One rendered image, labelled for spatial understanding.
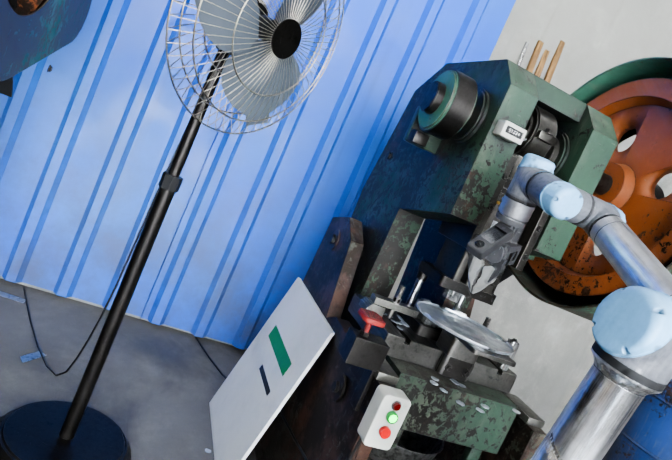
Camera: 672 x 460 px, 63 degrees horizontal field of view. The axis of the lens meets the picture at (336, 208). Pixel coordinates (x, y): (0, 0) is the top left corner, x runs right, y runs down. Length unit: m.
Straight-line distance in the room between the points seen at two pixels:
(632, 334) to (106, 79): 2.17
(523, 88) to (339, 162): 1.30
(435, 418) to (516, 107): 0.84
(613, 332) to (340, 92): 1.92
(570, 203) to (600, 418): 0.45
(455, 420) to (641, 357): 0.75
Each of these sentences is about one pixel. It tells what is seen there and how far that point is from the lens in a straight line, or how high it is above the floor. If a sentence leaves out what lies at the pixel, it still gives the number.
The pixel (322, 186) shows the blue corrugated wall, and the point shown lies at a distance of 2.66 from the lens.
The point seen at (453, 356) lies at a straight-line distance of 1.58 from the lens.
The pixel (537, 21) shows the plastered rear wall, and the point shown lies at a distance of 3.13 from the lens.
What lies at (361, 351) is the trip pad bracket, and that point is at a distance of 1.37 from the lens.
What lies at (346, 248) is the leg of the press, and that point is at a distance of 1.84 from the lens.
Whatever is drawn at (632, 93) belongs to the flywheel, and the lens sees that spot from 2.03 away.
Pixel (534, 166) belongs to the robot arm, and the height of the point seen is 1.24.
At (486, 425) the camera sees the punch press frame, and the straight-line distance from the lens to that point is 1.67.
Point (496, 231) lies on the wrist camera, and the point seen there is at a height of 1.07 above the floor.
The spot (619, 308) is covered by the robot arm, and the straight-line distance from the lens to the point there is 0.98.
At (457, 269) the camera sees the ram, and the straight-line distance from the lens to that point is 1.60.
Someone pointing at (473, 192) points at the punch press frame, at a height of 1.14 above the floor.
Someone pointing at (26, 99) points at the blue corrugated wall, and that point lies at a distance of 2.59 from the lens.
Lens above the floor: 1.09
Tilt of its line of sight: 5 degrees down
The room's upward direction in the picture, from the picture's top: 24 degrees clockwise
